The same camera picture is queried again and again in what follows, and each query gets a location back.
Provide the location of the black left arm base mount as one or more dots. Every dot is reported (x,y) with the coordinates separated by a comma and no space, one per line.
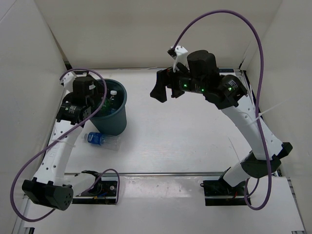
(104,192)

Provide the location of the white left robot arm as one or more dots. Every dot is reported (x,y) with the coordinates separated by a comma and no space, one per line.
(49,187)

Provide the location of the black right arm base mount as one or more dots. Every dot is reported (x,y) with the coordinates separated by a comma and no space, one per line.
(218,195)

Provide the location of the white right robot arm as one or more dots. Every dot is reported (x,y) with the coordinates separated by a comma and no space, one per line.
(235,103)

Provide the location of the green plastic soda bottle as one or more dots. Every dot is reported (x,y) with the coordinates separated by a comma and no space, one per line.
(106,109)

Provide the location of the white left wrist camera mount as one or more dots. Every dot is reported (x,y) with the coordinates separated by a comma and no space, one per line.
(67,79)

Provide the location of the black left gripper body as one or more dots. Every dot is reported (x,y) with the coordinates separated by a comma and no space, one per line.
(96,97)

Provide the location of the clear bottle blue Pocari label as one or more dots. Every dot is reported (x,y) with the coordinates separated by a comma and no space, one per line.
(102,140)

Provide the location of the dark teal plastic bin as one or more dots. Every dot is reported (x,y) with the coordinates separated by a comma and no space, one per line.
(115,123)

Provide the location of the clear bottle with blue label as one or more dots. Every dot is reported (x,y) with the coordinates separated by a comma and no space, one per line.
(112,100)

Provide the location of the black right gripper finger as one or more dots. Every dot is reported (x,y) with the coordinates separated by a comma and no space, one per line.
(176,93)
(159,90)

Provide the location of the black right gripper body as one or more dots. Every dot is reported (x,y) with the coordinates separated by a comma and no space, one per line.
(184,82)

